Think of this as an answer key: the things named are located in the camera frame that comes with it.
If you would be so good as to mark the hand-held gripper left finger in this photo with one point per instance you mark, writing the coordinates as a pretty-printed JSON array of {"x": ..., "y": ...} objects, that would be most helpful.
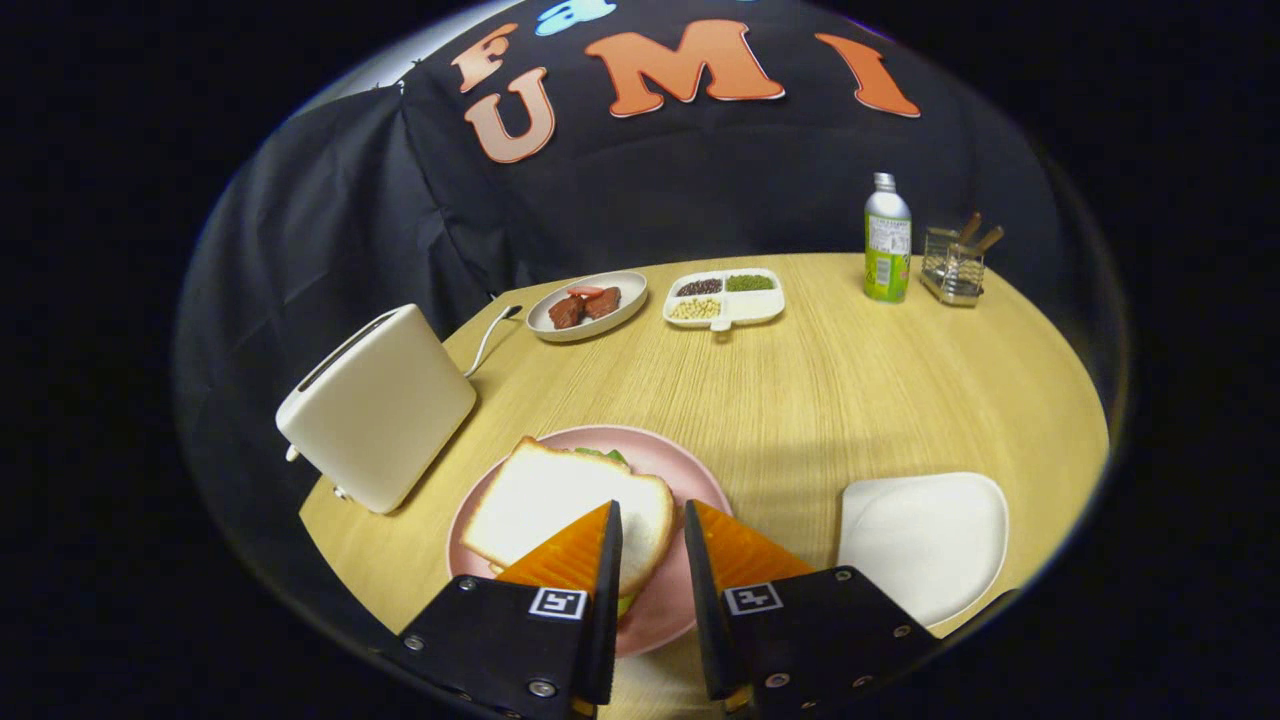
[{"x": 608, "y": 600}]

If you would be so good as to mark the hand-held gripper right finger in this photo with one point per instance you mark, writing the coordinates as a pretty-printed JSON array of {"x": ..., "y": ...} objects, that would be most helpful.
[{"x": 700, "y": 600}]

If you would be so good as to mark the white bread slice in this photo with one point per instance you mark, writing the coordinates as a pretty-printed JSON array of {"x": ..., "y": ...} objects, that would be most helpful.
[{"x": 560, "y": 500}]

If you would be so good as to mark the green lettuce leaf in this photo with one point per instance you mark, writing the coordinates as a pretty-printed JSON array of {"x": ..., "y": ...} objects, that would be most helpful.
[{"x": 603, "y": 455}]

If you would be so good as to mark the round pink plate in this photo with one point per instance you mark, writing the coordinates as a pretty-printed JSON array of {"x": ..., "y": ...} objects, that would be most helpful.
[{"x": 690, "y": 470}]

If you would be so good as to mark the square white plate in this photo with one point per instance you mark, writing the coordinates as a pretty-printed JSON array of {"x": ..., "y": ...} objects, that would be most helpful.
[{"x": 920, "y": 545}]

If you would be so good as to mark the pile of yellow soybeans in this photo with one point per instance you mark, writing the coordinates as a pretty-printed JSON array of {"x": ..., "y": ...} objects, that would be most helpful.
[{"x": 695, "y": 309}]

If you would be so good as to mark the brown meat piece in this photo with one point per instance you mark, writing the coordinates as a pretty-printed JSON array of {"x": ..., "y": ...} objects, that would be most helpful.
[
  {"x": 603, "y": 302},
  {"x": 565, "y": 312}
]

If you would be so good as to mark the cream white toaster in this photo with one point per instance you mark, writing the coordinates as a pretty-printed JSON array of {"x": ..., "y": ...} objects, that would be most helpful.
[{"x": 380, "y": 410}]

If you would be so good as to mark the white divided dish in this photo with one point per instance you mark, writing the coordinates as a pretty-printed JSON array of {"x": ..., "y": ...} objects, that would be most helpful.
[{"x": 760, "y": 305}]

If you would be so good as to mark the red meat slice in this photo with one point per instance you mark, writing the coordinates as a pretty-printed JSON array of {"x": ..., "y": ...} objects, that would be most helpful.
[{"x": 585, "y": 291}]

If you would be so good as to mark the pile of dark red beans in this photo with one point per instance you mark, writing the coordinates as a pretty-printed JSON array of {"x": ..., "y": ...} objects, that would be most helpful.
[{"x": 699, "y": 287}]

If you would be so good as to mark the oval white plate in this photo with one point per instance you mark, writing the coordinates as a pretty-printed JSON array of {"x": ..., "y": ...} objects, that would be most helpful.
[{"x": 632, "y": 285}]

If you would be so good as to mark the pile of green beans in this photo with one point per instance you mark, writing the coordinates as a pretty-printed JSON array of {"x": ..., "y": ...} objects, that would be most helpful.
[{"x": 750, "y": 283}]

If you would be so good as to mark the silver bottle with green label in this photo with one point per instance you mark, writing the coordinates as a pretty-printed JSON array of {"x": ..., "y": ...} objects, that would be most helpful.
[{"x": 888, "y": 250}]

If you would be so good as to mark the brown wooden stick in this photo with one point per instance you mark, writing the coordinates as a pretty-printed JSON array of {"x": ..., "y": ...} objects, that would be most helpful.
[
  {"x": 970, "y": 228},
  {"x": 988, "y": 240}
]

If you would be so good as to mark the black backdrop cloth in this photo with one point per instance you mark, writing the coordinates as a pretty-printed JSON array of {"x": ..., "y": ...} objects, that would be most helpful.
[{"x": 330, "y": 220}]

